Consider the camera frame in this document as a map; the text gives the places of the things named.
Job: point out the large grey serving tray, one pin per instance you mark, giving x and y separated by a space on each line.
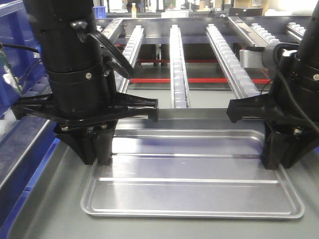
53 210

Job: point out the small silver metal tray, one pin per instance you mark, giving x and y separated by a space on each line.
189 173

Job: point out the blue plastic bin upper left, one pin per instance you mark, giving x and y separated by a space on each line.
19 47

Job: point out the right steel divider rail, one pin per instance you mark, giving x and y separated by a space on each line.
247 35

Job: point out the black box in background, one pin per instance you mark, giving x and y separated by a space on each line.
245 11

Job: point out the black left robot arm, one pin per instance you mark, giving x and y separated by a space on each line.
81 64

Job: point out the roller conveyor rail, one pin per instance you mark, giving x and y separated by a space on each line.
238 79
131 52
178 76

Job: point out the distant blue bin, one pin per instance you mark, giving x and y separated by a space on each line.
100 12

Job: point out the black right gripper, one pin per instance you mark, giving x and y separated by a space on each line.
283 117

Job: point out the outermost right roller rail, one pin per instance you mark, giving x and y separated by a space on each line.
296 29

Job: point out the right roller conveyor rail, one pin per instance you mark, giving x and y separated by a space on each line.
238 79

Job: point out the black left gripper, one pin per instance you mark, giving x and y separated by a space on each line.
70 130

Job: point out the green circuit board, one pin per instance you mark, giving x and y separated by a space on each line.
9 77

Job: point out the left roller conveyor rail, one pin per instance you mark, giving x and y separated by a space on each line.
131 52

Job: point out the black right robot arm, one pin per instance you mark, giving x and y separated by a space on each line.
296 66

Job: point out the orange bottle in background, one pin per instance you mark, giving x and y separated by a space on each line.
134 10

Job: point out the red floor frame bar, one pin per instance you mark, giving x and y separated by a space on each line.
191 80

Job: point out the centre roller conveyor rail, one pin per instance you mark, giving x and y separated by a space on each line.
178 76

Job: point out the far right roller rail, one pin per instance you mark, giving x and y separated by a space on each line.
264 34

